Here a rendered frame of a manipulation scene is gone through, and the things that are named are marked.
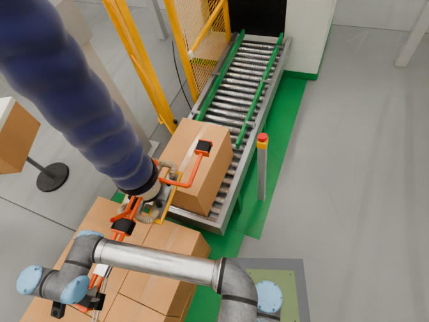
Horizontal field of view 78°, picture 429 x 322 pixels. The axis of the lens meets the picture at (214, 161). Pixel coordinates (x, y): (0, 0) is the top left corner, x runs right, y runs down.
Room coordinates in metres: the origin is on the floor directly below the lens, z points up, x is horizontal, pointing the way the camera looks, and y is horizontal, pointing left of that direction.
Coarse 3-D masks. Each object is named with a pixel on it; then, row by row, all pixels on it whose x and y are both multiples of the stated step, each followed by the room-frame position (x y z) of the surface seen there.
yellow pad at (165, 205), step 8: (168, 176) 0.86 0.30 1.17; (176, 176) 0.85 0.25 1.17; (168, 184) 0.80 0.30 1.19; (160, 200) 0.72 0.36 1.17; (168, 200) 0.71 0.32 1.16; (152, 208) 0.69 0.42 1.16; (160, 208) 0.67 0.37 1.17; (168, 208) 0.66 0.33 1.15; (160, 216) 0.62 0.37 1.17; (160, 224) 0.58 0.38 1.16
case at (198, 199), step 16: (192, 128) 1.36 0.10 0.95; (208, 128) 1.32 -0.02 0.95; (224, 128) 1.28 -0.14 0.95; (176, 144) 1.25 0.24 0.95; (192, 144) 1.21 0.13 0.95; (224, 144) 1.18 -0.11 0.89; (176, 160) 1.11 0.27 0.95; (192, 160) 1.07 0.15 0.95; (208, 160) 1.04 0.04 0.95; (224, 160) 1.14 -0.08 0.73; (160, 176) 1.02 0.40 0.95; (208, 176) 0.93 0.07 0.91; (224, 176) 1.10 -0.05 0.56; (176, 192) 0.89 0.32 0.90; (192, 192) 0.83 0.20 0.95; (208, 192) 0.89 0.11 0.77; (192, 208) 0.85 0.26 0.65; (208, 208) 0.83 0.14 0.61
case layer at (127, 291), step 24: (96, 216) 1.06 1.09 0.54; (72, 240) 0.91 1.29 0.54; (144, 240) 0.74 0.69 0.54; (168, 240) 0.69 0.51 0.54; (192, 240) 0.64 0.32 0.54; (96, 264) 0.66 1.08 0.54; (120, 288) 0.45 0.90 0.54; (144, 288) 0.40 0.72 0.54; (168, 288) 0.36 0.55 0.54; (48, 312) 0.42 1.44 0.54; (72, 312) 0.37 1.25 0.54; (96, 312) 0.33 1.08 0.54; (120, 312) 0.29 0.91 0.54; (144, 312) 0.25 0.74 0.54; (168, 312) 0.21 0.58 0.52
